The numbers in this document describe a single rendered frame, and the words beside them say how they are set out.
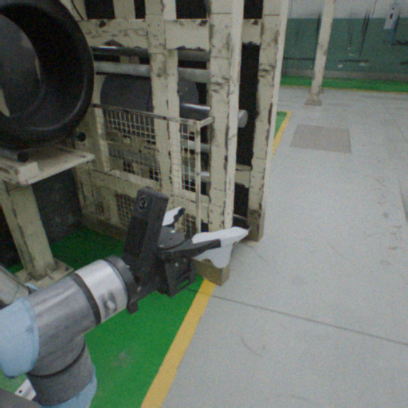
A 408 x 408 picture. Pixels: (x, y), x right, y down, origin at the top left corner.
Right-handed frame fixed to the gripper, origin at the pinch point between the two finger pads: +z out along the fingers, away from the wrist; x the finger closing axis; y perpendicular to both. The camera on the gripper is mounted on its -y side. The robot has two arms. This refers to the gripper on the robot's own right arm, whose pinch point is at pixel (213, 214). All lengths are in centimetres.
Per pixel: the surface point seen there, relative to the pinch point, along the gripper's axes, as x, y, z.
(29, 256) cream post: -148, 66, -4
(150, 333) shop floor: -76, 97, 22
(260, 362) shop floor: -28, 103, 48
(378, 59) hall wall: -298, 17, 927
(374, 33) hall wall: -312, -44, 916
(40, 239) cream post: -148, 59, 4
